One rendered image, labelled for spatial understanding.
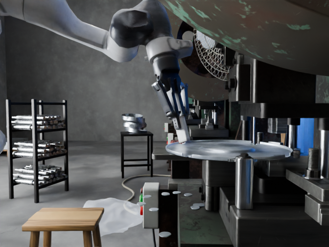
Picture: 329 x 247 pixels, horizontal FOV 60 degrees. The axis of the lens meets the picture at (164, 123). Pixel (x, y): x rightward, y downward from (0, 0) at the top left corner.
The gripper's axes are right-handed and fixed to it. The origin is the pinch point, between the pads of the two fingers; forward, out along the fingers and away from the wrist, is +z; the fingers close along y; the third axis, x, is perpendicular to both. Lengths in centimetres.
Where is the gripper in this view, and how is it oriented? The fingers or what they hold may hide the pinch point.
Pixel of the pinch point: (181, 129)
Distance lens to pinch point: 78.3
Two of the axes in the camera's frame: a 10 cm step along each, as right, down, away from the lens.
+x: 6.7, -2.8, -6.8
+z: 2.3, 9.6, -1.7
